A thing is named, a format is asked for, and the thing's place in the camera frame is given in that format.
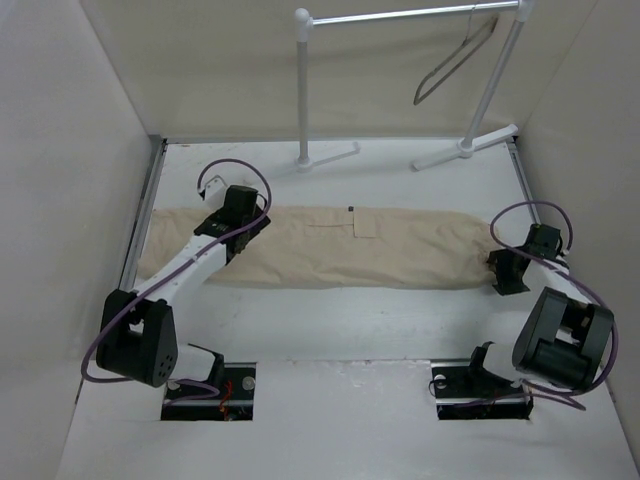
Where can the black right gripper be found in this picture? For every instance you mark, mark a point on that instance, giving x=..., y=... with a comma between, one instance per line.
x=505, y=285

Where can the beige trousers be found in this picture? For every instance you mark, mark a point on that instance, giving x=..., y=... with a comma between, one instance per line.
x=329, y=247

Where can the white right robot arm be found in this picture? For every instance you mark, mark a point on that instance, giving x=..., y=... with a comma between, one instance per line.
x=563, y=339

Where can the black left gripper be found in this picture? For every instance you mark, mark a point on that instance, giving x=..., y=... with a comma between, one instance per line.
x=255, y=229

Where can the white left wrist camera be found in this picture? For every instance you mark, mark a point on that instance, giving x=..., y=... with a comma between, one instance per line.
x=214, y=192

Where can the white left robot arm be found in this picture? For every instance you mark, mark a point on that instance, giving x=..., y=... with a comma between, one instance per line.
x=138, y=339

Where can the grey wire hanger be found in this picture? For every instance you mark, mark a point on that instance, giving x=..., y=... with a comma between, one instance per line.
x=471, y=44

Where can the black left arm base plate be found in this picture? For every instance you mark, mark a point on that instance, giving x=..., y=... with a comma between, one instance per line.
x=227, y=397

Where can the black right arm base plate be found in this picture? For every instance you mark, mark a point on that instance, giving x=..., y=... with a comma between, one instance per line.
x=464, y=393

